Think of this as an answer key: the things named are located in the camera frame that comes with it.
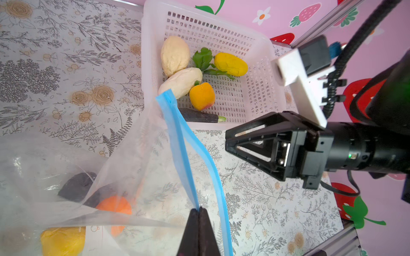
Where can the orange toy tangerine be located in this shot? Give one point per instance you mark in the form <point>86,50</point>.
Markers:
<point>116,204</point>

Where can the white toy radish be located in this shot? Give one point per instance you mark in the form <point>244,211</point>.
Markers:
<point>182,82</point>

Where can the dark brown toy fruit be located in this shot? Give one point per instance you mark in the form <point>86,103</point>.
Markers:
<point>77,187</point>

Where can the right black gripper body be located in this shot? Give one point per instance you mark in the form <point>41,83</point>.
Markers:
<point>302,152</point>

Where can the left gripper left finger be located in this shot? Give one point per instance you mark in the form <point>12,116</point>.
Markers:
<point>189,245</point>

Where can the dark purple toy eggplant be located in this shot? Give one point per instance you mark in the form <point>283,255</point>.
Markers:
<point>200,117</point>

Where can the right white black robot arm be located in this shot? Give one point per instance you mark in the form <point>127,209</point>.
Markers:
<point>378,142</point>

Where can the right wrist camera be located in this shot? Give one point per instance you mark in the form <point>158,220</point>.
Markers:
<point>306,71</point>

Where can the yellow orange toy fruit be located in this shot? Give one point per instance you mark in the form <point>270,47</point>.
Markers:
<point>202,96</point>

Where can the clear zip top bag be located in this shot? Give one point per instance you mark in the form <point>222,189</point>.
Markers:
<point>160,167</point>

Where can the white plastic basket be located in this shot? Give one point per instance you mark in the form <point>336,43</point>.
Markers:
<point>241,100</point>

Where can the beige toy potato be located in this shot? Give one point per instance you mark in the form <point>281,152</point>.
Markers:
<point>175,55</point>

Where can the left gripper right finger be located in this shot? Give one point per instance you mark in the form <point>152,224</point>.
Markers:
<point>207,242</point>

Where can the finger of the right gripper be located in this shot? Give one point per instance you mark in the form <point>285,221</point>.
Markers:
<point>282,127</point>
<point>270,156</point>

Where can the yellow toy lemon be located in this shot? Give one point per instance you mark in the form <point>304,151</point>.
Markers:
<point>63,241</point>

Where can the right aluminium corner post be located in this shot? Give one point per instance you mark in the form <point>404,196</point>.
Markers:
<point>327,22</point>

